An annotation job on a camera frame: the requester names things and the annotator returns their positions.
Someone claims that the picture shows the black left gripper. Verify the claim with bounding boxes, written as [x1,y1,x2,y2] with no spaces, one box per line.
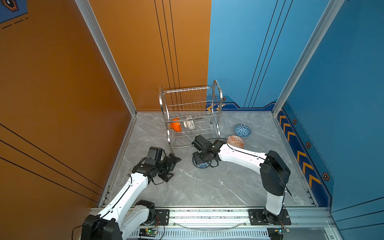
[155,152,181,181]

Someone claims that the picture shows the blue white floral bowl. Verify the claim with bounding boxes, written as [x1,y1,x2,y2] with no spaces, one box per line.
[195,162,210,169]

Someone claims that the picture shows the red patterned ceramic bowl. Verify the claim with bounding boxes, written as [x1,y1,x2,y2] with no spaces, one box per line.
[227,135,245,149]

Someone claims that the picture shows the white brown patterned bowl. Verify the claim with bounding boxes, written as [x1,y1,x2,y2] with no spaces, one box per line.
[184,119,195,130]

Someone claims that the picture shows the orange plastic bowl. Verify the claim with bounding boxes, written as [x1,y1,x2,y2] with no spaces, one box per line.
[170,118,182,133]

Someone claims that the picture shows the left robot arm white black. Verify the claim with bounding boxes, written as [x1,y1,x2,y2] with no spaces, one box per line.
[80,149,182,240]

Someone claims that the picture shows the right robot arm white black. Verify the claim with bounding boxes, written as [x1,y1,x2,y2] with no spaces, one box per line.
[192,136,292,227]

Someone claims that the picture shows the steel two-tier dish rack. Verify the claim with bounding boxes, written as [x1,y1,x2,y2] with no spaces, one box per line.
[159,80,224,152]

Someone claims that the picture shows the dark blue patterned bowl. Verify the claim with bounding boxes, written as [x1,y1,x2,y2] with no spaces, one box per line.
[234,124,252,138]

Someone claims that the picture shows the green circuit board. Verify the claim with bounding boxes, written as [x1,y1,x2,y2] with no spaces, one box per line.
[138,229,158,240]

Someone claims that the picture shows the small right circuit board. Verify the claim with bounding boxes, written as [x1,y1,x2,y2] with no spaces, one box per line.
[275,228,290,235]

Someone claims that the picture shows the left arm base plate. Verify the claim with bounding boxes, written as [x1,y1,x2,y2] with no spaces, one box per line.
[141,209,170,226]

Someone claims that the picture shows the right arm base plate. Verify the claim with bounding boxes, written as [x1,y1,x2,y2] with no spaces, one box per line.
[248,209,292,226]

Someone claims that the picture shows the aluminium front rail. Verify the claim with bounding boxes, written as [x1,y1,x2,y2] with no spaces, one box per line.
[126,207,342,240]

